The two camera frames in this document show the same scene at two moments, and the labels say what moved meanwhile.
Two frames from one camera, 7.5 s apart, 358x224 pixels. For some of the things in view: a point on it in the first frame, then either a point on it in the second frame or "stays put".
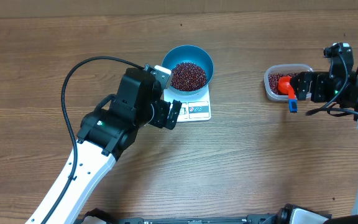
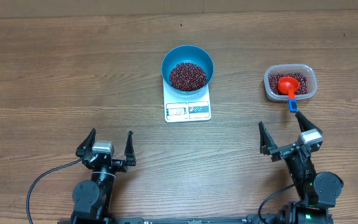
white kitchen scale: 194,107 stays put
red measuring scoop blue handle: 285,87 stays put
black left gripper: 163,108 -> 122,166
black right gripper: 308,86 -> 288,149
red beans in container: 273,81 stays put
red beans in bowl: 188,76 stays put
